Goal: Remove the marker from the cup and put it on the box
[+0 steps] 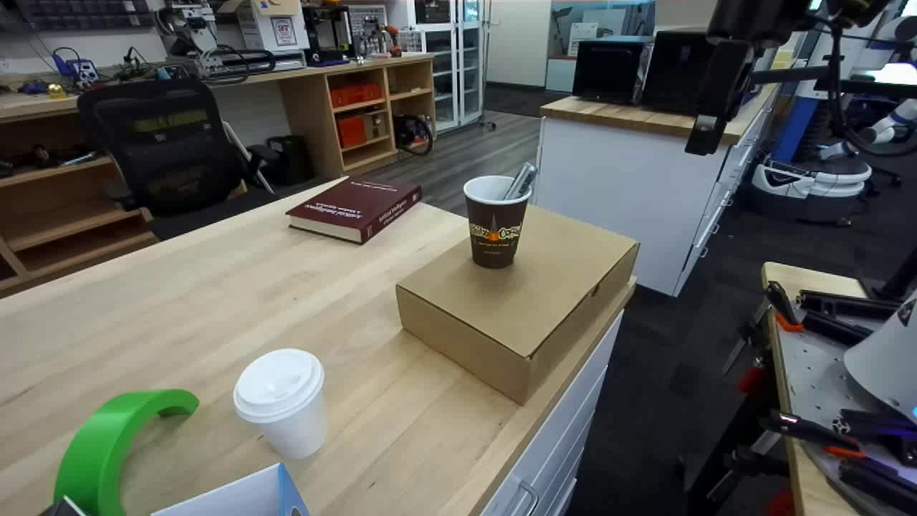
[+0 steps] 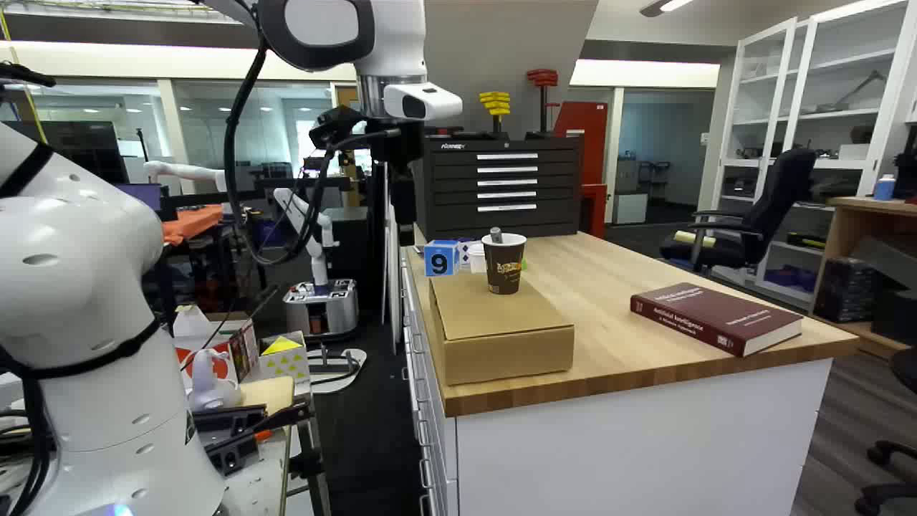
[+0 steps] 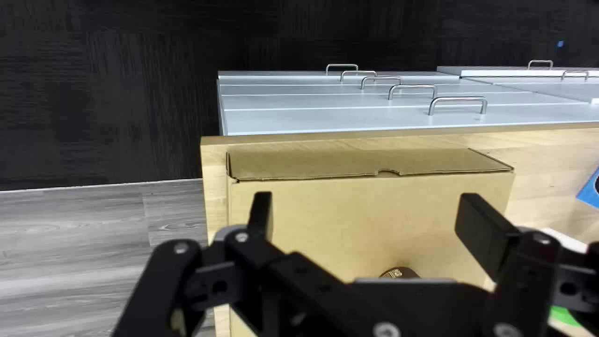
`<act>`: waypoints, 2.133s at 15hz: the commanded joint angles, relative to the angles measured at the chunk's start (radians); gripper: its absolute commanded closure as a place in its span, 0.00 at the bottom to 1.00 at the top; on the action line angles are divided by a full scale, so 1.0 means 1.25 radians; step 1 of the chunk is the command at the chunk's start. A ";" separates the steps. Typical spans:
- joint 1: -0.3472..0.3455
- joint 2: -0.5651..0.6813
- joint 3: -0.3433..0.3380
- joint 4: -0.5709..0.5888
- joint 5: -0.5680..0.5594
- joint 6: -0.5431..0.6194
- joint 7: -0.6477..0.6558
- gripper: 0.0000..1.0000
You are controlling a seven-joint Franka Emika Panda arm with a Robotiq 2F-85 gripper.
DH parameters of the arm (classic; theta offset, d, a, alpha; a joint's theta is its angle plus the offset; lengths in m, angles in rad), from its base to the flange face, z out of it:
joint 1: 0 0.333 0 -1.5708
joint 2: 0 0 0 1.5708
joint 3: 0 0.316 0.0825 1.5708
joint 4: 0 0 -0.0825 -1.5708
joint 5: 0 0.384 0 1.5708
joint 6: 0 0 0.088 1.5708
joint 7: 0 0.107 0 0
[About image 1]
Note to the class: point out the brown paper coffee cup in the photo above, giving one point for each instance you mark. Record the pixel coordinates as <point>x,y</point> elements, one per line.
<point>494,228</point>

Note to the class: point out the flat cardboard box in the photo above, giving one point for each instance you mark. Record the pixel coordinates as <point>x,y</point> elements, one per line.
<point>535,296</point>

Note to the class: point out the white lidded paper cup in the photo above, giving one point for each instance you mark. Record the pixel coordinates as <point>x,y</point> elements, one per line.
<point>284,404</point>

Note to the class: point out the black box appliance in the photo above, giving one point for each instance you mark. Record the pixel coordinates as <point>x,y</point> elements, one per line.
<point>608,69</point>

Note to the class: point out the dark red hardcover book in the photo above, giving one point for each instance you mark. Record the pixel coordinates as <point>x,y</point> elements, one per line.
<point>355,208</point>

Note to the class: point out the black bag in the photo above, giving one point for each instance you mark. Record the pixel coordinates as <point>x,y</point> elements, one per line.
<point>413,132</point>

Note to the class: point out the red storage bin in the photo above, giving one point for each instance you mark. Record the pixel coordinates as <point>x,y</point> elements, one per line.
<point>360,129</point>
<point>355,93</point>

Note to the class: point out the white cabinet with wooden top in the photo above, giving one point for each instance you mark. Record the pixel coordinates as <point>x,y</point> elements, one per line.
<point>619,202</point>

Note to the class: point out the white glass door shelf cabinet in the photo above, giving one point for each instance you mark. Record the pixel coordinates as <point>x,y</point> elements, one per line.
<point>449,58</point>

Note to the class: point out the white drawer cabinet under table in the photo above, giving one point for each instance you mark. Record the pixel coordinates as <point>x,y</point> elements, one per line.
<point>553,440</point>

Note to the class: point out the black coffee machine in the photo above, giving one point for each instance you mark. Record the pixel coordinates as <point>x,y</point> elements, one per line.
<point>327,36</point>

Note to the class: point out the black mesh office chair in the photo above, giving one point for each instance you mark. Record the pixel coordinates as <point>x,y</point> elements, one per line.
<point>162,145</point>

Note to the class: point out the black orange bar clamp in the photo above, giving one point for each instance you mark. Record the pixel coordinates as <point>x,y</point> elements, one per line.
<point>821,317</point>
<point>840,433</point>

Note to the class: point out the perforated robot mounting table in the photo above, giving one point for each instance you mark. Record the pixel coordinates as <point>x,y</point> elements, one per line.
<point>810,383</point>

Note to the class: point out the wooden shelf desk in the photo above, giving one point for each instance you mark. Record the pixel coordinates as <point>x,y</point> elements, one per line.
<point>57,204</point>

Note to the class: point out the green tape roll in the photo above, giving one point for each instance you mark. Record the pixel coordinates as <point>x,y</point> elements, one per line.
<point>96,447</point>

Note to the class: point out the black camera stand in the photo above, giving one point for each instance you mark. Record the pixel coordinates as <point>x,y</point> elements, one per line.
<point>718,88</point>

